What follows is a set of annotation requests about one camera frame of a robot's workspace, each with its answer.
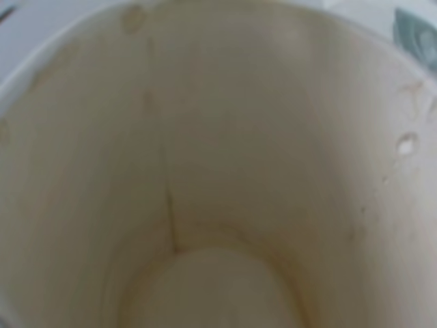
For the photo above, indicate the blue sleeved paper cup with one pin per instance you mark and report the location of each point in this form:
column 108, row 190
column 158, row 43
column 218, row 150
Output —
column 217, row 164

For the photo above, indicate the clear green-label water bottle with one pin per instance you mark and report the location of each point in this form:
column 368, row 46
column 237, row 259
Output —
column 416, row 37

